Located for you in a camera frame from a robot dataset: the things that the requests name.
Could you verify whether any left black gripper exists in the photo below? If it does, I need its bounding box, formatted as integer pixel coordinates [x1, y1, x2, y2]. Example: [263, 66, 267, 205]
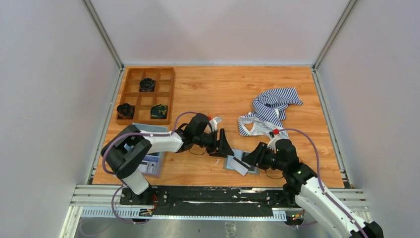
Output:
[193, 128, 234, 158]

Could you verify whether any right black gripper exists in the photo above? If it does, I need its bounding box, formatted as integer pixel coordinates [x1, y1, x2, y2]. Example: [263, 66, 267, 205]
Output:
[242, 142, 287, 171]

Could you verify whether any grey card holder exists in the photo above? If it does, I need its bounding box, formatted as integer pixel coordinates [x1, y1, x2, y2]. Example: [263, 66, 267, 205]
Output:
[223, 149, 260, 176]

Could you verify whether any silver grey credit card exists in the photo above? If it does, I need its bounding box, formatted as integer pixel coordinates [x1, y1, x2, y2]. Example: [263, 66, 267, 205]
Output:
[228, 157, 251, 176]

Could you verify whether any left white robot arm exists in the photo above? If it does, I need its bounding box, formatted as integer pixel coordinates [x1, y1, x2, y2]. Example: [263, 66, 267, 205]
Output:
[101, 112, 234, 205]

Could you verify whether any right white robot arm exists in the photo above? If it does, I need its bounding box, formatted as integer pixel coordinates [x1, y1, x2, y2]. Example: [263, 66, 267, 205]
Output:
[243, 139, 384, 238]

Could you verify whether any striped blue white cloth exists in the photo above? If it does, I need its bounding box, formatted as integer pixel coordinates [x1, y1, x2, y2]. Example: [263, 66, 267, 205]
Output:
[238, 87, 303, 137]

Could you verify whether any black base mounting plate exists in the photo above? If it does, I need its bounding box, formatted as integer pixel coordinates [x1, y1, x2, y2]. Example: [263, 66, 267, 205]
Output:
[118, 185, 302, 217]

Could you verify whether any light blue box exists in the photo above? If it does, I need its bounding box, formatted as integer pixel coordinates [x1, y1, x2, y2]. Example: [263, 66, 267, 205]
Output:
[133, 123, 167, 178]

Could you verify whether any blue green rolled belt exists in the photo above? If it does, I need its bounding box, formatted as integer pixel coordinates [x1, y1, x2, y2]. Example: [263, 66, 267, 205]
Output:
[150, 104, 168, 119]

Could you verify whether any wooden compartment tray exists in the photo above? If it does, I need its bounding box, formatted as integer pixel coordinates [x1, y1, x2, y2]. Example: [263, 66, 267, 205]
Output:
[115, 66, 175, 125]

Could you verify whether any black rolled belt top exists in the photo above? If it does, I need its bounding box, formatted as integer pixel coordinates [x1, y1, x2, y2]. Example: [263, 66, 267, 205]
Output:
[139, 77, 156, 92]

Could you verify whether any black rolled belt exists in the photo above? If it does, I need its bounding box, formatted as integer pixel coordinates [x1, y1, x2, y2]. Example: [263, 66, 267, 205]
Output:
[116, 103, 135, 119]
[139, 77, 156, 92]

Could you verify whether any black rolled belt left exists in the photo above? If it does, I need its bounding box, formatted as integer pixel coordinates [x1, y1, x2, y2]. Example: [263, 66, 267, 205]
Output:
[116, 103, 135, 119]

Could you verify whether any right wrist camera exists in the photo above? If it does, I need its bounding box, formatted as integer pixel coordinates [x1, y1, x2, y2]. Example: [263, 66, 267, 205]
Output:
[267, 135, 281, 150]

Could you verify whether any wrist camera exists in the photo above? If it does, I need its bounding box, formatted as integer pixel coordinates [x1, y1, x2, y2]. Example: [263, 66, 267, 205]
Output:
[267, 135, 281, 150]
[209, 117, 222, 132]

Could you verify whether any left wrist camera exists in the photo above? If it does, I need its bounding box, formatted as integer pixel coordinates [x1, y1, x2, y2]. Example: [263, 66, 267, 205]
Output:
[209, 117, 222, 132]

